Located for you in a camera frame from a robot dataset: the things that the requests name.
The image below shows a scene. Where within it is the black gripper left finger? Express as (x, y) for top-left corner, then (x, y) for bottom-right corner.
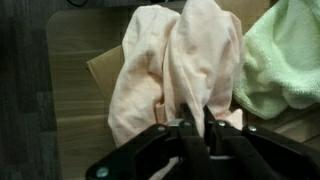
(178, 102), (214, 180)

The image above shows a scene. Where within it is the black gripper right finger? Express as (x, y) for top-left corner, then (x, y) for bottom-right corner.
(202, 105), (268, 180)

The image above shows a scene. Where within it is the peach shirt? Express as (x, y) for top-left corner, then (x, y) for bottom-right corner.
(107, 0), (245, 148)

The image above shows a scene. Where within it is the light yellow shirt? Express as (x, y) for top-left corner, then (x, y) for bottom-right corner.
(232, 0), (320, 121)

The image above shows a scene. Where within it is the large cardboard box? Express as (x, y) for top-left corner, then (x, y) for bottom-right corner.
(85, 0), (320, 152)

